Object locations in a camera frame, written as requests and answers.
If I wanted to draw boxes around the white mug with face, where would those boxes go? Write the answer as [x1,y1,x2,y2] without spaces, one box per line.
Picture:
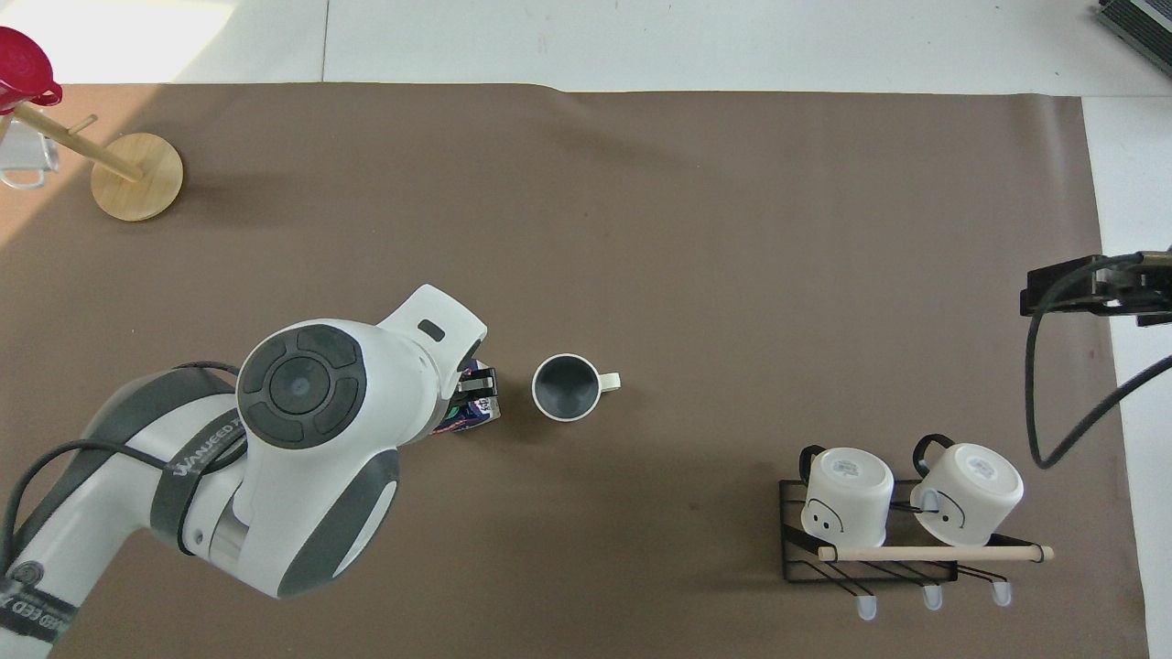
[798,445,895,541]
[909,434,1025,548]

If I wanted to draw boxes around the black cable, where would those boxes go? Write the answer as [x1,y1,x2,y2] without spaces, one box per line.
[0,362,250,587]

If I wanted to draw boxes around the white cup grey inside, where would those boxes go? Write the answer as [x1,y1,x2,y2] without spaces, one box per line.
[532,353,622,423]

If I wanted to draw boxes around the black camera mount with cable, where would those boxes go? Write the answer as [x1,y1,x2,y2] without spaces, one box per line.
[1025,253,1172,470]

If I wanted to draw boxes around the wooden mug tree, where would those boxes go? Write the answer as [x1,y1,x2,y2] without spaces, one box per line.
[13,101,184,222]

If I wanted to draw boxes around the black stand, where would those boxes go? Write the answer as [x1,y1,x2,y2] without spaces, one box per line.
[1020,247,1172,328]

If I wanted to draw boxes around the grey metal device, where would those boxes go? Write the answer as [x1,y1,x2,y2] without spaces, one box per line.
[1096,0,1172,68]

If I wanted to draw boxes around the red cup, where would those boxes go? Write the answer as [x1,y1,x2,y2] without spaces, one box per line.
[0,26,64,116]

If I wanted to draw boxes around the black wire mug rack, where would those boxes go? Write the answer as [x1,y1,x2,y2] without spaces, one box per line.
[778,476,1056,621]

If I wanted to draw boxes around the clear glass mug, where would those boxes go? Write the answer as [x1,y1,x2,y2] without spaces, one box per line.
[0,113,61,191]

